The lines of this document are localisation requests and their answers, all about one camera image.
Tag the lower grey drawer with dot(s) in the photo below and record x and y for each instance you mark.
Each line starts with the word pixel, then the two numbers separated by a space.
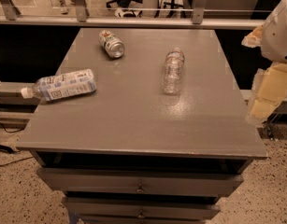
pixel 140 209

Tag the grey drawer cabinet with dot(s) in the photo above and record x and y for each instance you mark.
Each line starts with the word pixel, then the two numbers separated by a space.
pixel 130 124

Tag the grey drawer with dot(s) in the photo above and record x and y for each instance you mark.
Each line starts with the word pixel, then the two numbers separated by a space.
pixel 135 182
pixel 140 209

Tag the silver green drink can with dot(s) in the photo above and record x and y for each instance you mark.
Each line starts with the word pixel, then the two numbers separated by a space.
pixel 113 46

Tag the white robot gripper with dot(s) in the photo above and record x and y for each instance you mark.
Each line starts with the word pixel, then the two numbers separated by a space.
pixel 279 36

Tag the upper grey drawer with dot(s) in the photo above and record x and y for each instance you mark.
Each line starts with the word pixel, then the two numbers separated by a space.
pixel 135 182

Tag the labelled blue white bottle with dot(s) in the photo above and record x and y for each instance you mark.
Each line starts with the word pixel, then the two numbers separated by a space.
pixel 61 86

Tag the clear plastic water bottle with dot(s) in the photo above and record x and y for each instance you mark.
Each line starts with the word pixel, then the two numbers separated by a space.
pixel 174 66

